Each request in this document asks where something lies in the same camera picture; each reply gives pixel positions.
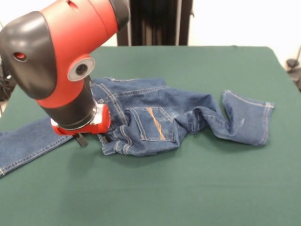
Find black power adapter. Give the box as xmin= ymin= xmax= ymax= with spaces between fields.
xmin=286 ymin=58 xmax=300 ymax=69

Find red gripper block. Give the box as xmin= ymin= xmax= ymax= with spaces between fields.
xmin=50 ymin=103 xmax=111 ymax=149

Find blue denim jeans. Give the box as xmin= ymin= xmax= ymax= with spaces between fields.
xmin=0 ymin=77 xmax=275 ymax=179

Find dark green table cloth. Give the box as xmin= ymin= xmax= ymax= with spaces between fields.
xmin=0 ymin=45 xmax=301 ymax=226

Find black cable heap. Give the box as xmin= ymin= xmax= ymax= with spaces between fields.
xmin=0 ymin=56 xmax=16 ymax=102

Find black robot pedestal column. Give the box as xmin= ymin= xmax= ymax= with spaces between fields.
xmin=116 ymin=0 xmax=196 ymax=47

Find dark floor cable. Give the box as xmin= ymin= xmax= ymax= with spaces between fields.
xmin=288 ymin=67 xmax=301 ymax=92

